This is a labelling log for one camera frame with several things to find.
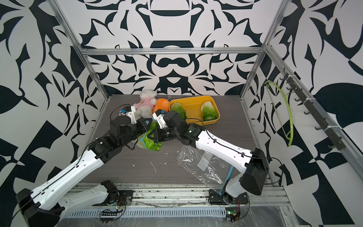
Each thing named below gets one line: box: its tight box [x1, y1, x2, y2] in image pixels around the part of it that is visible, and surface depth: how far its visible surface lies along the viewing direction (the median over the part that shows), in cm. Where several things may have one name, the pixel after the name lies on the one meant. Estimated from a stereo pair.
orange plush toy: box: [151, 98, 170, 115], surface depth 107 cm
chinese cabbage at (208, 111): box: [200, 101, 218, 122], surface depth 101 cm
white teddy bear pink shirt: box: [132, 89, 158, 121], surface depth 107 cm
